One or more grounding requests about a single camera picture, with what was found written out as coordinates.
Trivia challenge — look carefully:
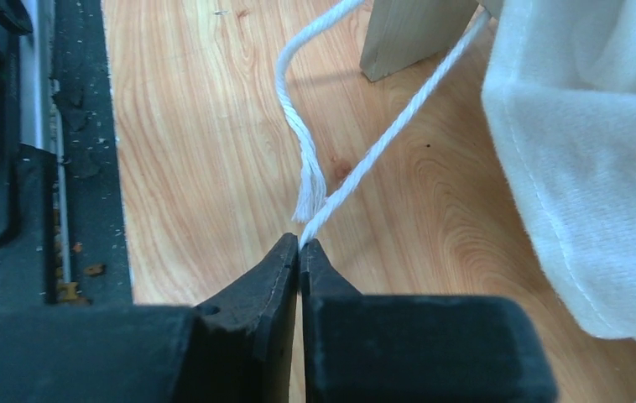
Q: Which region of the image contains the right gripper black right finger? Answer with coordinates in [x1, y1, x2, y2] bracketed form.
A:
[300, 240, 559, 402]

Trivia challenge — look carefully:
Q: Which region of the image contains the wooden striped pet bed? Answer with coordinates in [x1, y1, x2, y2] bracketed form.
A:
[359, 0, 504, 82]

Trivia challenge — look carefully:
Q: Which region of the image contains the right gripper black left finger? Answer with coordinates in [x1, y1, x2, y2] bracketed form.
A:
[0, 233, 299, 402]

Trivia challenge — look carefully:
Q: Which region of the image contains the pink unicorn drawstring bag blanket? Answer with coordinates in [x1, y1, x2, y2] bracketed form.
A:
[274, 1, 636, 340]

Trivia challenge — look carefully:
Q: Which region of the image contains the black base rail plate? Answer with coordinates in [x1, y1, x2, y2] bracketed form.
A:
[0, 1, 132, 310]

